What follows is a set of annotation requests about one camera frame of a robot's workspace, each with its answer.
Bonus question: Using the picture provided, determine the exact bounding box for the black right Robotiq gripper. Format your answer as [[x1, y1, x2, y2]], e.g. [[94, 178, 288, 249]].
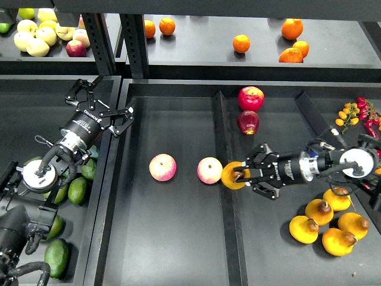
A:
[[233, 143, 307, 200]]

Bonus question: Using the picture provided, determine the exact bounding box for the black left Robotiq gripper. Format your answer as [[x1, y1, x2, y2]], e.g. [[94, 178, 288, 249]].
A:
[[60, 75, 136, 146]]

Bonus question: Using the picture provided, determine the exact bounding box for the yellow pear with brown stem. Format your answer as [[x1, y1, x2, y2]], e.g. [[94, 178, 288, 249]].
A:
[[221, 161, 251, 190]]

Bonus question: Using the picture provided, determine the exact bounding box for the green avocado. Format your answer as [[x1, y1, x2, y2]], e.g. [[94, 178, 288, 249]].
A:
[[68, 177, 87, 205], [81, 158, 96, 181]]

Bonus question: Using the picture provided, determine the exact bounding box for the yellow pear pile upper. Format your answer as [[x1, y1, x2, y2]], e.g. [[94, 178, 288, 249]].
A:
[[305, 199, 334, 226]]

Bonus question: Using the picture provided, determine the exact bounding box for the yellow pear pile bottom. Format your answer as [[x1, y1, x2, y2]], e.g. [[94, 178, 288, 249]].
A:
[[322, 228, 358, 257]]

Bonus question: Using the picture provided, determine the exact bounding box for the dark red apple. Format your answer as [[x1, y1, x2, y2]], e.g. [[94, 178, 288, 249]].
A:
[[237, 110, 260, 135]]

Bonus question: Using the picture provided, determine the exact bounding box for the pink apple right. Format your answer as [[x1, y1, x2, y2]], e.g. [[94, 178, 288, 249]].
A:
[[197, 157, 223, 184]]

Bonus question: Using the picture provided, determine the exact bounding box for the pink apple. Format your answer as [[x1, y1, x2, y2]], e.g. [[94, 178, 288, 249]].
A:
[[197, 157, 223, 184], [149, 154, 177, 182]]

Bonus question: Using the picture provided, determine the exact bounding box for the red apple on shelf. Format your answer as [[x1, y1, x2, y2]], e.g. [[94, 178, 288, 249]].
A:
[[66, 40, 87, 57]]

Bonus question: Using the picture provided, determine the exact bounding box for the black tray divider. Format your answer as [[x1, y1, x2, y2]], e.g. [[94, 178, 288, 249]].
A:
[[211, 91, 248, 285]]

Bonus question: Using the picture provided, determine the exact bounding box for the bright red apple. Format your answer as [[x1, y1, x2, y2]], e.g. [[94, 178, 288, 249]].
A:
[[238, 86, 265, 111]]

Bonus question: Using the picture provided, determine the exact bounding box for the pale yellow apple front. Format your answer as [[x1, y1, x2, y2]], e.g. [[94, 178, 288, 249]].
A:
[[26, 38, 50, 57]]

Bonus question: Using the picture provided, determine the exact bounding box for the pale yellow apple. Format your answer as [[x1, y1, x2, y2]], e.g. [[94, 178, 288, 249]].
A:
[[26, 38, 50, 57], [14, 32, 34, 52]]

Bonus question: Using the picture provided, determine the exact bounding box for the orange on shelf far left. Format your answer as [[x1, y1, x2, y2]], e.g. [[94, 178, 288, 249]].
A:
[[144, 20, 156, 39]]

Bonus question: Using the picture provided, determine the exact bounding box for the pink apple left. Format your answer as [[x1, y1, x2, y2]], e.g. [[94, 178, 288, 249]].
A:
[[149, 154, 177, 182]]

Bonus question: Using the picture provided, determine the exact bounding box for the pale yellow apple left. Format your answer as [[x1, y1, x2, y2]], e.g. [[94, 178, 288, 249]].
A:
[[14, 32, 34, 52]]

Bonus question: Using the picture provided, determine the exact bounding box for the red chili pepper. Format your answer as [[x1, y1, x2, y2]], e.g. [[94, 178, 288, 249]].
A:
[[364, 124, 380, 139]]

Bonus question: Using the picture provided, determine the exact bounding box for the green lime on shelf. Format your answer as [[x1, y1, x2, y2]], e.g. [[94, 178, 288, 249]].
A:
[[18, 8, 35, 20]]

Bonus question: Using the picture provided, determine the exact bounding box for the red cherry tomato bunch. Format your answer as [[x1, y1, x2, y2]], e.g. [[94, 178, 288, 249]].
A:
[[357, 97, 380, 126]]

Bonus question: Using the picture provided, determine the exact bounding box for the orange at shelf edge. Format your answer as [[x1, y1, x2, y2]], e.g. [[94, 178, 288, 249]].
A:
[[279, 48, 304, 63]]

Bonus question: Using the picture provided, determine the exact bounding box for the small orange right shelf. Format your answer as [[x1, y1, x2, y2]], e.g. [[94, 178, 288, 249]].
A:
[[292, 41, 310, 58]]

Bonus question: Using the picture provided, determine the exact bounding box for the orange on shelf middle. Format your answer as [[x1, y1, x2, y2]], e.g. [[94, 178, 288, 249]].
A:
[[233, 35, 251, 53]]

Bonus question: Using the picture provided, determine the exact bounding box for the large orange on shelf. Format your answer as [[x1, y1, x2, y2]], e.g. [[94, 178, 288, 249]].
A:
[[281, 18, 304, 41]]

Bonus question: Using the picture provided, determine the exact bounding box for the black shelf upright post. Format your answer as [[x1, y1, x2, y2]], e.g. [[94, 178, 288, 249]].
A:
[[119, 14, 149, 79]]

